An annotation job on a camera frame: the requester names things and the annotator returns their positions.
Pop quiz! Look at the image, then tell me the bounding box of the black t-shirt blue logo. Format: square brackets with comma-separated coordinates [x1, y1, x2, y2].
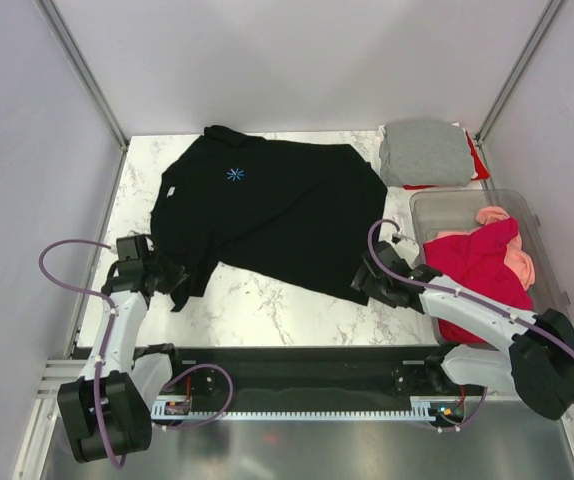
[150, 126, 387, 309]

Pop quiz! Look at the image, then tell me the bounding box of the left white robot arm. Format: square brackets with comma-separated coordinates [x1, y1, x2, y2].
[57, 254, 187, 466]

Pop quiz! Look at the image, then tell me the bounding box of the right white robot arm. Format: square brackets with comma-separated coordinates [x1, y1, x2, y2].
[352, 241, 574, 420]

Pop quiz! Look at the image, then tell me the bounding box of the clear plastic bin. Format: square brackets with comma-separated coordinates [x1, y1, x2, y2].
[409, 188, 568, 346]

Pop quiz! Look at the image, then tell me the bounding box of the magenta t-shirt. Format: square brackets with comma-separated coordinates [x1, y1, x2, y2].
[422, 217, 536, 346]

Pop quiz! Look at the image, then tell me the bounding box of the folded grey t-shirt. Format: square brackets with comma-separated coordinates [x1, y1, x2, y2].
[379, 118, 475, 187]

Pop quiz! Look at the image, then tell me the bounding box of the salmon pink t-shirt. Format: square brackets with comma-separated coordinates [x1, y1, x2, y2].
[476, 206, 536, 290]

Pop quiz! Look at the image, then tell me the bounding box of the folded red t-shirt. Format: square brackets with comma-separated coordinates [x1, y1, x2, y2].
[403, 129, 490, 191]

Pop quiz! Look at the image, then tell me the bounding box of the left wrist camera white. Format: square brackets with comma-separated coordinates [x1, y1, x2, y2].
[115, 234, 153, 263]

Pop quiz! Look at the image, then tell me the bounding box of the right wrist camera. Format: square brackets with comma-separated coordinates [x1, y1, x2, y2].
[391, 234, 421, 266]

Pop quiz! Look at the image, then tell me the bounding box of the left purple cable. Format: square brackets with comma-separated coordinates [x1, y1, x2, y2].
[39, 239, 233, 471]

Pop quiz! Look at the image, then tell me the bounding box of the purple cable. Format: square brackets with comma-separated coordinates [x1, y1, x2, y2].
[369, 218, 574, 409]
[39, 239, 233, 471]

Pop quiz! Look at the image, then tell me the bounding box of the slotted white cable duct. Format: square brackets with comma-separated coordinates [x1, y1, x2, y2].
[149, 394, 478, 420]

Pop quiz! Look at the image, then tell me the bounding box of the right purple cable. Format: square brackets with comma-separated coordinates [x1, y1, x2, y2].
[369, 218, 574, 409]

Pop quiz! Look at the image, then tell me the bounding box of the left aluminium frame post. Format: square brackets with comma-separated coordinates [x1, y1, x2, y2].
[35, 0, 131, 150]

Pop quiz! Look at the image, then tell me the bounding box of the aluminium frame post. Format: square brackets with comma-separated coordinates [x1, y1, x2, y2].
[35, 0, 131, 150]
[472, 0, 568, 144]

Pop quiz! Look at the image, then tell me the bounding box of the right aluminium frame post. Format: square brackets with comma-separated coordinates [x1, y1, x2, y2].
[472, 0, 568, 144]

